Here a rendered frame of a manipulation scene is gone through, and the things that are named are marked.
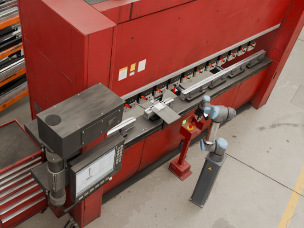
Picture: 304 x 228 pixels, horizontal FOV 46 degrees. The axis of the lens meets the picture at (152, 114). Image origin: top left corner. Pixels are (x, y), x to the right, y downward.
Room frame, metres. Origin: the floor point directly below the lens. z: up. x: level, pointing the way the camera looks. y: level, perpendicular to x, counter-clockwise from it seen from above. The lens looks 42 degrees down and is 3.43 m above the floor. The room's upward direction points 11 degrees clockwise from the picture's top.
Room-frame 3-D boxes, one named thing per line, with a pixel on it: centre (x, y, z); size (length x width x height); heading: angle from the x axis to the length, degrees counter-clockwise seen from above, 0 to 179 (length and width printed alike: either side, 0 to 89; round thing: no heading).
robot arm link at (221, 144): (2.46, -0.72, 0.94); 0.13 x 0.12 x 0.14; 101
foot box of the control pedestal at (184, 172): (2.83, -0.48, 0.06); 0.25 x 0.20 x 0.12; 52
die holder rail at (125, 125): (2.39, 0.33, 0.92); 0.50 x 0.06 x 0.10; 140
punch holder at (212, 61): (3.41, -0.52, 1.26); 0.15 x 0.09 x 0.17; 140
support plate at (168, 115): (2.72, -0.14, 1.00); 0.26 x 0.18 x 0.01; 50
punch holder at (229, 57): (3.72, -0.78, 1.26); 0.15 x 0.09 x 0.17; 140
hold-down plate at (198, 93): (3.24, -0.46, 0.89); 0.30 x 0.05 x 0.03; 140
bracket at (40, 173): (1.64, 0.59, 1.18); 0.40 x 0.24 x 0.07; 140
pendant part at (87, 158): (1.55, 0.32, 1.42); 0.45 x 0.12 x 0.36; 145
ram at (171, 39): (3.31, -0.44, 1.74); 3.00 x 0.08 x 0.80; 140
